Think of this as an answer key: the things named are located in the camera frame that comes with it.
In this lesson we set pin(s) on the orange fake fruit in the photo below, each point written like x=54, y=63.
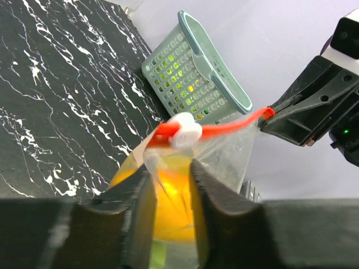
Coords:
x=174, y=217

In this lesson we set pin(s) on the teal plastic basket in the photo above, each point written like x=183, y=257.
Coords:
x=188, y=75

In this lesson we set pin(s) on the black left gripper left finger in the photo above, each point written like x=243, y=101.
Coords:
x=112, y=230

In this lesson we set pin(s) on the green fake cabbage left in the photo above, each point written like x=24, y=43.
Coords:
x=158, y=255

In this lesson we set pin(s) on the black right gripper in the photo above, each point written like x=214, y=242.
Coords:
x=323, y=97

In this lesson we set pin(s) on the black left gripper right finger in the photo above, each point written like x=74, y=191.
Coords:
x=234, y=232

